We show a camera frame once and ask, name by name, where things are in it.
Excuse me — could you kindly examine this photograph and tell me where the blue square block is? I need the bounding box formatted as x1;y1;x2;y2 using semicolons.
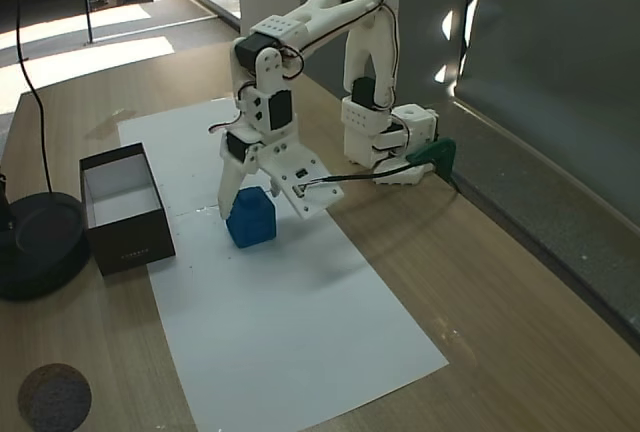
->
225;185;278;250

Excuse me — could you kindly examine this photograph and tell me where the dark brown open box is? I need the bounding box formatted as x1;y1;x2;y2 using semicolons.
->
79;141;177;278

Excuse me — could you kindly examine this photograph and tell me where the white paper sheet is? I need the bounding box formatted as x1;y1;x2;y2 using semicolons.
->
118;96;344;217
147;204;451;432

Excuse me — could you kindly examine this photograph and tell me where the green table clamp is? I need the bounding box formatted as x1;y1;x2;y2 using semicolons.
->
405;137;464;196

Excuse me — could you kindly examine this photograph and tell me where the black round stand base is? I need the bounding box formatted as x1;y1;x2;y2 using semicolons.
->
0;191;92;303

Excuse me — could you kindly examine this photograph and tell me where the dark grey backdrop sheet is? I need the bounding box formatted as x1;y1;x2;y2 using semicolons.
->
457;0;640;238

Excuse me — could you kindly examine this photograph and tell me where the white wrist camera mount plate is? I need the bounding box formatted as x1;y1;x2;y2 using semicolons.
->
249;134;346;222

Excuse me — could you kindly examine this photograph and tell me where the black camera cable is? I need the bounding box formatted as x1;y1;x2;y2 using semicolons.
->
304;164;426;187

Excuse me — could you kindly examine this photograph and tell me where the round table cable grommet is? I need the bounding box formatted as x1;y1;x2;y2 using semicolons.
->
17;362;94;432

